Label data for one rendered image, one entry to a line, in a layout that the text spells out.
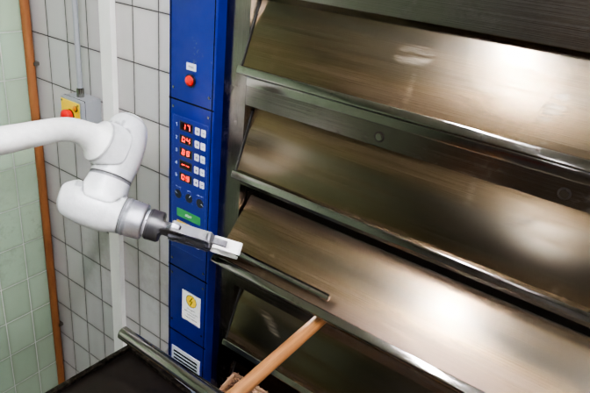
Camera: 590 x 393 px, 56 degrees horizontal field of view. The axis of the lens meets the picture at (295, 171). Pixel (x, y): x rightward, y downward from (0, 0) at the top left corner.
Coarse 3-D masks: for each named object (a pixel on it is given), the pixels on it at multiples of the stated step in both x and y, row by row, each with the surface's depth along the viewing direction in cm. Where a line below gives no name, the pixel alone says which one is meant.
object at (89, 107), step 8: (64, 96) 163; (72, 96) 163; (88, 96) 165; (64, 104) 164; (72, 104) 161; (80, 104) 160; (88, 104) 161; (96, 104) 164; (72, 112) 162; (80, 112) 161; (88, 112) 162; (96, 112) 165; (88, 120) 163; (96, 120) 165
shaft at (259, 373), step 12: (312, 324) 126; (324, 324) 129; (300, 336) 122; (288, 348) 118; (264, 360) 114; (276, 360) 115; (252, 372) 111; (264, 372) 112; (240, 384) 107; (252, 384) 109
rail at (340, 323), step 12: (228, 264) 136; (252, 276) 132; (264, 288) 130; (276, 288) 129; (288, 300) 127; (300, 300) 125; (312, 312) 123; (324, 312) 122; (336, 324) 120; (348, 324) 119; (360, 336) 117; (372, 336) 116; (384, 348) 114; (396, 348) 114; (408, 360) 112; (420, 360) 111; (432, 372) 109; (444, 372) 108; (456, 384) 107; (468, 384) 106
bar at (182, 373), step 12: (120, 336) 122; (132, 336) 121; (144, 348) 119; (156, 348) 119; (156, 360) 117; (168, 360) 116; (168, 372) 115; (180, 372) 113; (192, 372) 114; (192, 384) 111; (204, 384) 111
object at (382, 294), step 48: (240, 240) 140; (288, 240) 135; (336, 240) 131; (288, 288) 130; (336, 288) 126; (384, 288) 122; (432, 288) 118; (384, 336) 117; (432, 336) 114; (480, 336) 111; (528, 336) 108; (576, 336) 105; (480, 384) 107; (528, 384) 104; (576, 384) 101
